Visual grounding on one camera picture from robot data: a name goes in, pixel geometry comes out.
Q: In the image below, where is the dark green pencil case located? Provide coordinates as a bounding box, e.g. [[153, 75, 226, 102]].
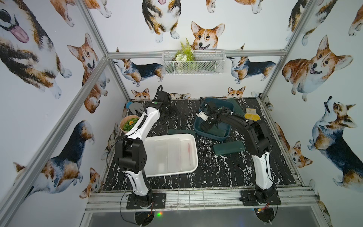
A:
[[167, 129, 196, 137]]

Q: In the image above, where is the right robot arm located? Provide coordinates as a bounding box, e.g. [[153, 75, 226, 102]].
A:
[[196, 107, 277, 204]]

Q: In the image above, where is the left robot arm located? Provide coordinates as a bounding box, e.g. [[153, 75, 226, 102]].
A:
[[114, 100, 179, 198]]

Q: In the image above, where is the teal plastic storage box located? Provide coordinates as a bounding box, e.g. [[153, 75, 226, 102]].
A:
[[194, 97, 234, 141]]

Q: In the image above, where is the white plastic storage box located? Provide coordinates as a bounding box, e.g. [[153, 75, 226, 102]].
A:
[[144, 133, 199, 177]]

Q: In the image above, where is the grey work glove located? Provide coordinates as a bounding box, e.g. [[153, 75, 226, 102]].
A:
[[125, 101, 144, 115]]

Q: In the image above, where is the yellow work glove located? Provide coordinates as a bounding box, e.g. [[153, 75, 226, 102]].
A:
[[244, 108, 261, 121]]

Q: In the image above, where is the beige pot with green plant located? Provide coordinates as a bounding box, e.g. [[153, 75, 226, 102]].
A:
[[119, 115, 139, 134]]

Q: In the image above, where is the artificial fern plant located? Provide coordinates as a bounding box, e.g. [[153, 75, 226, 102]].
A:
[[174, 38, 195, 73]]

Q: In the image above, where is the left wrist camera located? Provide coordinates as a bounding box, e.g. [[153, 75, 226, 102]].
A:
[[154, 91, 172, 106]]

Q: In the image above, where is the black corrugated right cable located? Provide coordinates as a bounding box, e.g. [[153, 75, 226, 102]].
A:
[[199, 97, 212, 113]]

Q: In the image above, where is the white wire wall basket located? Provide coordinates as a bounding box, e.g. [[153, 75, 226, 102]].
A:
[[162, 50, 226, 75]]

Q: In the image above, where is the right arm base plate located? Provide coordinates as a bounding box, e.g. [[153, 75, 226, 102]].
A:
[[239, 188, 281, 206]]

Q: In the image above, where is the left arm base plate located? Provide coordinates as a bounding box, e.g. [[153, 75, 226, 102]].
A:
[[126, 192, 166, 210]]

